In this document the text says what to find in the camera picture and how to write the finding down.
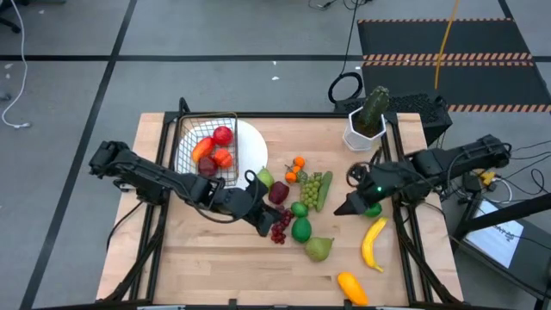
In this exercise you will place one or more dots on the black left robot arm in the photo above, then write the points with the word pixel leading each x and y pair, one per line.
pixel 146 176

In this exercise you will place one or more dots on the black office chair base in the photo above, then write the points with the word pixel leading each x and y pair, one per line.
pixel 13 26

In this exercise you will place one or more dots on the orange bell pepper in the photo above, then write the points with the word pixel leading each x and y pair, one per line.
pixel 224 158

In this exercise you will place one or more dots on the black aluminium table frame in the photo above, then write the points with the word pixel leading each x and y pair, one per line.
pixel 292 115

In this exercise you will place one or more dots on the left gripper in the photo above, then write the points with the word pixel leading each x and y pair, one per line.
pixel 241 204

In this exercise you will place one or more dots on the tangerine sprig with leaves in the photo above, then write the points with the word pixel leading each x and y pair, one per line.
pixel 299 162

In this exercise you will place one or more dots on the yellow plug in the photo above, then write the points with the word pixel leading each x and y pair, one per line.
pixel 487 176

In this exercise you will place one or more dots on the small green lime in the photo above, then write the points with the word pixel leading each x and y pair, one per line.
pixel 299 209
pixel 326 189

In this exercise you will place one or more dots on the dark red bell pepper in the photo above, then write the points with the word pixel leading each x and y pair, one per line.
pixel 279 192

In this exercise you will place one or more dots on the white plate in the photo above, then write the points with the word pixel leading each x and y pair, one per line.
pixel 251 150

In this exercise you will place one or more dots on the black hazard-striped floor mat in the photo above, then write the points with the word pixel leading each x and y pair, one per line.
pixel 473 39

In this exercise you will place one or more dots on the yellow-orange mango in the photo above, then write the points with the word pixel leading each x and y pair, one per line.
pixel 353 289

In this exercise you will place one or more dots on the yellow banana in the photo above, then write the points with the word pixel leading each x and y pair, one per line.
pixel 369 249

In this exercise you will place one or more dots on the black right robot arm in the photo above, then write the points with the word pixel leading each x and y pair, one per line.
pixel 465 157

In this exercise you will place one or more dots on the red-orange mango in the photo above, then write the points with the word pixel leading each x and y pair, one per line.
pixel 203 149

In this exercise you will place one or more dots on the black perforated computer case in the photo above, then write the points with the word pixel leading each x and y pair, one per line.
pixel 413 103

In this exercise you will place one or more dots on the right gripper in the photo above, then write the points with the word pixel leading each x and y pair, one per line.
pixel 379 185

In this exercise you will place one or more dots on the white sheet on stand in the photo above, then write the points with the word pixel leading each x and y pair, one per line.
pixel 495 237

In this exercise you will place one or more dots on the large dark green lime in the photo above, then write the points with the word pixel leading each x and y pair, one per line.
pixel 301 230

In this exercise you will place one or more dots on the white hexagonal planter pot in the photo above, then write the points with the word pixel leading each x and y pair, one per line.
pixel 355 140

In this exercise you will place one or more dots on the dark red pomegranate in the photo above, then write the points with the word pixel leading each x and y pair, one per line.
pixel 208 167

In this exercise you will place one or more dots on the bright green pear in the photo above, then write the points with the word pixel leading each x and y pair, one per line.
pixel 266 177

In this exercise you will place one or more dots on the green artificial cactus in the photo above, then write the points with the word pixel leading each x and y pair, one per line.
pixel 374 105

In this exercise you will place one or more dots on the red grape bunch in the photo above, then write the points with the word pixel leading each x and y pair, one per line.
pixel 280 230

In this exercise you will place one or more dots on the bright green mango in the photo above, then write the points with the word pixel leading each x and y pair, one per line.
pixel 373 211

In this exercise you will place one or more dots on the bright red apple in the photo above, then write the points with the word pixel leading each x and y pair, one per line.
pixel 223 136

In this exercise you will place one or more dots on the black side stand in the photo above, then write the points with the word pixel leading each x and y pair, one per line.
pixel 516 212

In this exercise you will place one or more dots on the green grape bunch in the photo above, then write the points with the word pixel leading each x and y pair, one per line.
pixel 311 191

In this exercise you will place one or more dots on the speckled yellow-green pear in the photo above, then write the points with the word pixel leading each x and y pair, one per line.
pixel 318 249

